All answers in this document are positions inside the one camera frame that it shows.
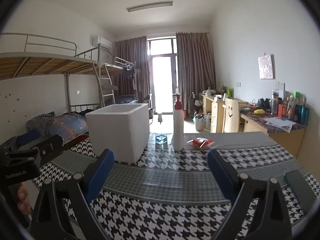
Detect grey bundled blanket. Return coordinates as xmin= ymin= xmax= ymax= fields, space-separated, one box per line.
xmin=26 ymin=111 xmax=56 ymax=138

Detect person left hand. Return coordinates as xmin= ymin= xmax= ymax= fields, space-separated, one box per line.
xmin=17 ymin=183 xmax=31 ymax=216

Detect red snack packet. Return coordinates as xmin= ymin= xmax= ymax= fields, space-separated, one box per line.
xmin=187 ymin=137 xmax=213 ymax=149

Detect white papers on desk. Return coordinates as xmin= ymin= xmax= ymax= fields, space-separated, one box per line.
xmin=265 ymin=118 xmax=296 ymax=133

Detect long wooden desk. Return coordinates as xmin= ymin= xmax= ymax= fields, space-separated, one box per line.
xmin=200 ymin=94 xmax=305 ymax=157

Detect pink cartoon wall picture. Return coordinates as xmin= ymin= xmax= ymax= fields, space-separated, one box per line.
xmin=258 ymin=54 xmax=274 ymax=80

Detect right brown curtain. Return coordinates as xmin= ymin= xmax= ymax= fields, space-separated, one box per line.
xmin=176 ymin=33 xmax=216 ymax=111

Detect white air conditioner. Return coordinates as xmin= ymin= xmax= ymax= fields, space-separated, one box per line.
xmin=92 ymin=36 xmax=113 ymax=49

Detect houndstooth table cloth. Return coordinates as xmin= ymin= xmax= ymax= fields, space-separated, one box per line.
xmin=32 ymin=131 xmax=318 ymax=240

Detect left brown curtain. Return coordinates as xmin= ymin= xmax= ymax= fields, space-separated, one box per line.
xmin=112 ymin=36 xmax=150 ymax=102

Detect white waste bin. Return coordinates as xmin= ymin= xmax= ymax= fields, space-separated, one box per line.
xmin=193 ymin=113 xmax=206 ymax=132

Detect black folding chair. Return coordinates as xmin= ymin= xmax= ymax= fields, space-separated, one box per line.
xmin=143 ymin=93 xmax=154 ymax=124

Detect brown curtain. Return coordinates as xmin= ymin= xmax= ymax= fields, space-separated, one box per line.
xmin=176 ymin=33 xmax=216 ymax=111
xmin=112 ymin=36 xmax=150 ymax=102

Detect clear blue liquid bottle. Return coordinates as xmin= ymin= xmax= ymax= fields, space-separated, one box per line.
xmin=155 ymin=134 xmax=168 ymax=145

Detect white pump lotion bottle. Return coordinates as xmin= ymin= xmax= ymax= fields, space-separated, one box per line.
xmin=172 ymin=87 xmax=184 ymax=151

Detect glass balcony door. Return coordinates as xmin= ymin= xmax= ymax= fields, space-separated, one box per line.
xmin=147 ymin=36 xmax=178 ymax=114

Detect white foam box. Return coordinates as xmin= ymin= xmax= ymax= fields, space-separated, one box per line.
xmin=86 ymin=103 xmax=150 ymax=164

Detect wooden smiley chair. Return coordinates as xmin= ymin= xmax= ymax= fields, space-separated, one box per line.
xmin=222 ymin=98 xmax=240 ymax=133

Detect metal bunk bed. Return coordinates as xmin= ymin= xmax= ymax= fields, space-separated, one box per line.
xmin=0 ymin=32 xmax=141 ymax=145

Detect dark green case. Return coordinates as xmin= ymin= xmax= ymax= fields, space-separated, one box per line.
xmin=284 ymin=170 xmax=317 ymax=214

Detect ceiling tube light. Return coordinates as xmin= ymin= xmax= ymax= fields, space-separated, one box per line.
xmin=127 ymin=1 xmax=173 ymax=12

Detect yellow object on desk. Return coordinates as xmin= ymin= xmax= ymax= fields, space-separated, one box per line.
xmin=253 ymin=109 xmax=265 ymax=114

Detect blue orange quilt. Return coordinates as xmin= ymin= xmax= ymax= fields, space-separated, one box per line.
xmin=49 ymin=113 xmax=88 ymax=144

